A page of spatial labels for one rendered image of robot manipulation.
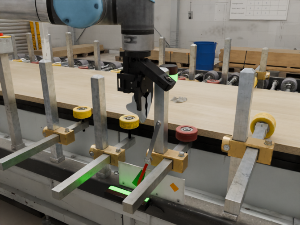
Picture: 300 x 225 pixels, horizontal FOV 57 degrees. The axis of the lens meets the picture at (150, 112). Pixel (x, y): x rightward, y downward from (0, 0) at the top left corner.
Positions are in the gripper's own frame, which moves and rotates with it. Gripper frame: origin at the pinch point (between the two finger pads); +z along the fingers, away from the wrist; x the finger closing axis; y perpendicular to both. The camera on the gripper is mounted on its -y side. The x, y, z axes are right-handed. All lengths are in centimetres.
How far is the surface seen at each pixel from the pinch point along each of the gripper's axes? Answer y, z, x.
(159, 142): -2.1, 9.9, -6.1
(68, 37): 139, -11, -115
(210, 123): -11.6, 10.8, -32.6
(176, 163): -8.4, 15.5, -5.3
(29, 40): 189, -6, -115
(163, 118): -3.3, 1.3, -6.1
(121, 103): 34, 11, -38
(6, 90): 73, 2, -6
